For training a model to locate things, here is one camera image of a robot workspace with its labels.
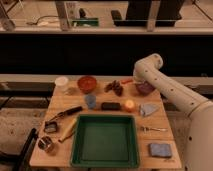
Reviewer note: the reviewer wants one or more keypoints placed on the wooden yellow handled tool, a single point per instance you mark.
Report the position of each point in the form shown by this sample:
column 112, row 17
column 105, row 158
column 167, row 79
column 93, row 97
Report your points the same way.
column 68, row 130

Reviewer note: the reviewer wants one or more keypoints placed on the orange red bowl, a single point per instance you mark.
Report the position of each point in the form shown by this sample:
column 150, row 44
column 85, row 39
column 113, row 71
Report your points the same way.
column 87, row 84

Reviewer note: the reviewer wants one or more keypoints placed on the yellow orange apple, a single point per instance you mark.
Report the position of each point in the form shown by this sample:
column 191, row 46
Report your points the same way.
column 129, row 105

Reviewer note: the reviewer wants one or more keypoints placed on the black rectangular block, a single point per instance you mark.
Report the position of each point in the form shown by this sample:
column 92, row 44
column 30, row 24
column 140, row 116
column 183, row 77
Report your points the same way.
column 110, row 106

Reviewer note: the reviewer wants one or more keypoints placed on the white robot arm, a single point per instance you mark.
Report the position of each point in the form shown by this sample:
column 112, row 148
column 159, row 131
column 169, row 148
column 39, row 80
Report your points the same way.
column 199, row 150

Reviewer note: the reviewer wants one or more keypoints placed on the silver fork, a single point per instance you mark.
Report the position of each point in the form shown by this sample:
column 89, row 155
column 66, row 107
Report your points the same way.
column 144, row 128

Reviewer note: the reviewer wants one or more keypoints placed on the black stand beside table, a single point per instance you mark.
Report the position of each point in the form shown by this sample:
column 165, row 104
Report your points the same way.
column 19, row 159

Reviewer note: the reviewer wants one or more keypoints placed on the purple bowl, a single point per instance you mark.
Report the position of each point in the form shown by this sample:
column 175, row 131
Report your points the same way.
column 144, row 88

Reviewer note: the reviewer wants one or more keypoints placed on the blue plastic cup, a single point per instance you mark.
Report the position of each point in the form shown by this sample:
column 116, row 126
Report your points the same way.
column 90, row 100

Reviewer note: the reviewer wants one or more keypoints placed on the black handled knife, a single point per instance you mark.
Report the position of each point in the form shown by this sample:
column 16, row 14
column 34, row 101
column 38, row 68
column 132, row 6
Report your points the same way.
column 67, row 112

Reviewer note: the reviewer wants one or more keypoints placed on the blue sponge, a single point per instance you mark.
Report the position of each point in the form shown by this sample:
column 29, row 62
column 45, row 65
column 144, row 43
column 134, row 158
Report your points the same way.
column 160, row 150

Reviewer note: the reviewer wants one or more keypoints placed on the green plastic tray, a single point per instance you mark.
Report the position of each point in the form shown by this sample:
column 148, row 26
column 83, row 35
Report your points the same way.
column 105, row 141

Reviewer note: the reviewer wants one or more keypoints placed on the grey blue cloth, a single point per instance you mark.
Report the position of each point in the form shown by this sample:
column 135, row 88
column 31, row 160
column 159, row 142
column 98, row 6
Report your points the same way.
column 147, row 109

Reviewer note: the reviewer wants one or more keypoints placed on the white plastic cup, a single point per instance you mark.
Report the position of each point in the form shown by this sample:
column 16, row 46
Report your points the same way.
column 62, row 83

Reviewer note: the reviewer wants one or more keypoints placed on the small metal tin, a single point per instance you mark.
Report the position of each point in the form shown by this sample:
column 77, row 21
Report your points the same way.
column 50, row 127

